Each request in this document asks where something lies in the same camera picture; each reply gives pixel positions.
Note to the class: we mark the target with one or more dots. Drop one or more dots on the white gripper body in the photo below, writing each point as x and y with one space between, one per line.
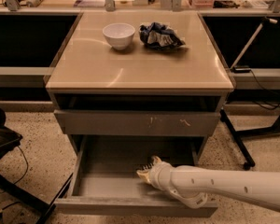
156 174

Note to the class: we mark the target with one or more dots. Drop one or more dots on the black rxbar chocolate wrapper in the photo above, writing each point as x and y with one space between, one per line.
147 167

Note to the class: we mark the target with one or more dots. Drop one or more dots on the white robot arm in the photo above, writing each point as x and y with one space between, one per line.
258 188

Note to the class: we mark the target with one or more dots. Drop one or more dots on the open grey bottom drawer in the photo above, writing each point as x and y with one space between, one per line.
105 182

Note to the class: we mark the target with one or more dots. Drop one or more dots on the closed grey upper drawer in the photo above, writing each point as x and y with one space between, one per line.
137 123

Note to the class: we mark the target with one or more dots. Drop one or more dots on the grey drawer cabinet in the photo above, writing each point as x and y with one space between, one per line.
91 75

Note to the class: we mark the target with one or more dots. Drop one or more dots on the black rolling stand right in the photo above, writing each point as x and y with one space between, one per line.
239 135

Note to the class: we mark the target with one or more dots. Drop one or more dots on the crumpled blue chip bag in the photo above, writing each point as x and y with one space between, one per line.
159 36

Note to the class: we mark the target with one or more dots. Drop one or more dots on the white ceramic bowl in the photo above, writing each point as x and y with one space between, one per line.
119 35

